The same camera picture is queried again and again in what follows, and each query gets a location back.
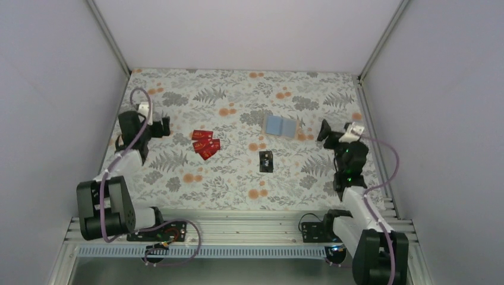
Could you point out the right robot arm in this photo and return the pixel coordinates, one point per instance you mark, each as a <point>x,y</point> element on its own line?
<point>379,253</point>

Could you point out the grey slotted cable duct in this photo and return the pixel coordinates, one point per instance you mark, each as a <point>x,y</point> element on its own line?
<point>206,251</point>

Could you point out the aluminium mounting rail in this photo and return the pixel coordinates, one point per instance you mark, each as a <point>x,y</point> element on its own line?
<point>249,227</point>

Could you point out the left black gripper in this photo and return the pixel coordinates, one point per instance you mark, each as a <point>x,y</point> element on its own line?
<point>158,127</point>

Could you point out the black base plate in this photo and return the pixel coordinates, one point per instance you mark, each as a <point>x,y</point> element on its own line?
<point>314,232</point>
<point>172,232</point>

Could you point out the red credit card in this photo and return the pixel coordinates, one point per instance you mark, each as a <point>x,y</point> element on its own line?
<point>206,154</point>
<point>201,135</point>
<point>215,145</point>
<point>201,145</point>

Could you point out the floral patterned table mat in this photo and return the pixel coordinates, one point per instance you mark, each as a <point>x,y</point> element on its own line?
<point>233,105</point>

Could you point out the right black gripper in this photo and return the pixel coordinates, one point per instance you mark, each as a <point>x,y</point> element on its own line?
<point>332,138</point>

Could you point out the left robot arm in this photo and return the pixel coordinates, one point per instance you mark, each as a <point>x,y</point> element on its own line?
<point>105,208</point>

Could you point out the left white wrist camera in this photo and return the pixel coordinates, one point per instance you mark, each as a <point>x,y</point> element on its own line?
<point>144,108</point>

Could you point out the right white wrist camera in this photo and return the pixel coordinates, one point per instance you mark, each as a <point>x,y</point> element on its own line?
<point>353,132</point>

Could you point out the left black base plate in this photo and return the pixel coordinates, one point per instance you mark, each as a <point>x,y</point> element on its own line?
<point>172,232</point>

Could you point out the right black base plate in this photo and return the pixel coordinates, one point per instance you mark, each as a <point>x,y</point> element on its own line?
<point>314,232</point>

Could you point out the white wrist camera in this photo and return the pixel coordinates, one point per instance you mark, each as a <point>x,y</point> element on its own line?
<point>353,132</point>
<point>144,108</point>

